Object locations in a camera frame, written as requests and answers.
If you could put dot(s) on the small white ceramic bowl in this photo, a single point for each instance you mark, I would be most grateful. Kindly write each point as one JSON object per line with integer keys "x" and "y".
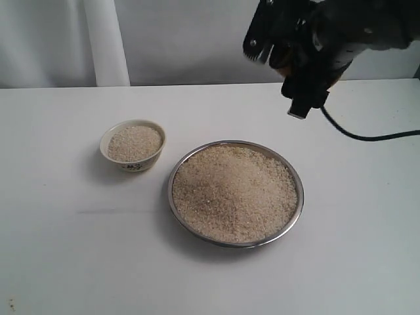
{"x": 133, "y": 146}

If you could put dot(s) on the white backdrop curtain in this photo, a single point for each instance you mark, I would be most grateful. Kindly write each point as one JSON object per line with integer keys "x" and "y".
{"x": 122, "y": 43}

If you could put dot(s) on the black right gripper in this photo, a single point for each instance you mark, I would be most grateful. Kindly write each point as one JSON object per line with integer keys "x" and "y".
{"x": 354, "y": 26}

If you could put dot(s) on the steel basin of rice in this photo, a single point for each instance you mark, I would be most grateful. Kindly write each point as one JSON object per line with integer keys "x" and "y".
{"x": 235, "y": 194}

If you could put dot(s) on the brown wooden cup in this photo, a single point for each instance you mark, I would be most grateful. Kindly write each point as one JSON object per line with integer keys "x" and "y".
{"x": 285, "y": 64}

